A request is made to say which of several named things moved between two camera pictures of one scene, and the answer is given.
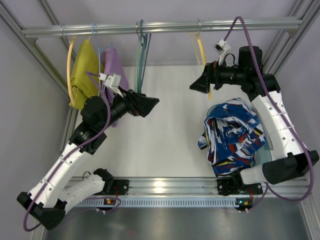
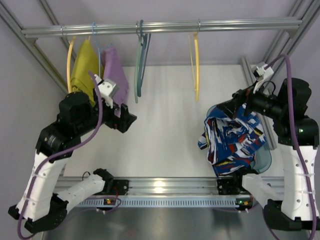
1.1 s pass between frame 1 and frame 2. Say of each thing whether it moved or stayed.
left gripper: moved
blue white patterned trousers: stayed
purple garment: stayed
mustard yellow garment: stayed
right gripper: moved
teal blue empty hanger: stayed
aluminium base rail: stayed
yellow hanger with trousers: moved
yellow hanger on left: stayed
